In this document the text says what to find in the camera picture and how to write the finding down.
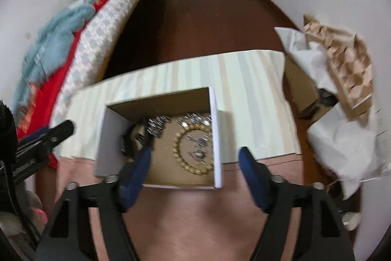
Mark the pink slipper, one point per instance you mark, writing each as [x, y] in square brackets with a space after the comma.
[38, 217]

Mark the small silver earring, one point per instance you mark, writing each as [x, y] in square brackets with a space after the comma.
[201, 144]

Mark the bed with checkered mattress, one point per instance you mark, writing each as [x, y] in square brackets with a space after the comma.
[93, 50]

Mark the brown cardboard box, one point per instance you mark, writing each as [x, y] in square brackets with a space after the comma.
[311, 103]

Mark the white cardboard box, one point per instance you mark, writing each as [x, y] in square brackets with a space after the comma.
[170, 117]

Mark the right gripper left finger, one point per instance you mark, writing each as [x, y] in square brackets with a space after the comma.
[68, 234]

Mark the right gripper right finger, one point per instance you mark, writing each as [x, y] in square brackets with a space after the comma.
[321, 234]

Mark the pink table cloth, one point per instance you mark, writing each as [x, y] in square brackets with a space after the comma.
[195, 224]

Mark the brown checkered scarf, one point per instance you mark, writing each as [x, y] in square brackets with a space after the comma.
[349, 65]

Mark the teal quilt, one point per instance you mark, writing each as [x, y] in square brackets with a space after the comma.
[50, 50]

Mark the white mug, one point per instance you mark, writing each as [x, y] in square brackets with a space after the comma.
[351, 220]

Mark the white sheet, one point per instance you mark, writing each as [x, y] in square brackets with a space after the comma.
[345, 147]

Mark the black smart watch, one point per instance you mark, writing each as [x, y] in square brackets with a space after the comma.
[135, 138]

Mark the striped pale cloth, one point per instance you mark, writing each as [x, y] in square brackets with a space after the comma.
[245, 88]

